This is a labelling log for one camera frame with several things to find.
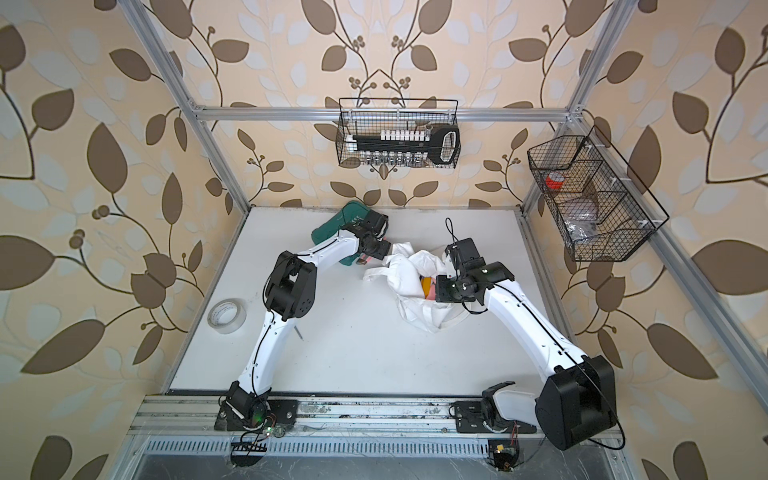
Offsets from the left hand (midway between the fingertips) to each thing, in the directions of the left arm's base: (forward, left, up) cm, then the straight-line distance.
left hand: (375, 243), depth 106 cm
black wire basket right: (-14, -58, +32) cm, 68 cm away
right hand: (-25, -20, +10) cm, 34 cm away
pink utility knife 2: (-21, -19, 0) cm, 28 cm away
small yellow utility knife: (-16, -17, 0) cm, 24 cm away
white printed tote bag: (-17, -10, +8) cm, 21 cm away
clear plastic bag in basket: (-19, -52, +30) cm, 63 cm away
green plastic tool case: (+19, +11, -4) cm, 23 cm away
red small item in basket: (+3, -55, +26) cm, 60 cm away
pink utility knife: (-5, +4, -2) cm, 7 cm away
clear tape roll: (-26, +46, -5) cm, 53 cm away
